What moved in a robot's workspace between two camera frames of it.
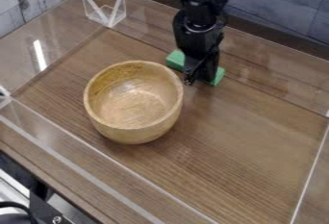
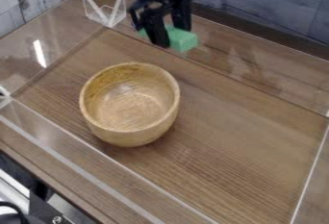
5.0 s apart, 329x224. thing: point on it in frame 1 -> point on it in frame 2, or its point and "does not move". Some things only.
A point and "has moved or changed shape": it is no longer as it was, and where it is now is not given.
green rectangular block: x=177 y=60 has moved or changed shape
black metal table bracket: x=42 y=211 does not move
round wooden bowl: x=134 y=100 does not move
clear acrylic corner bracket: x=108 y=14 does not move
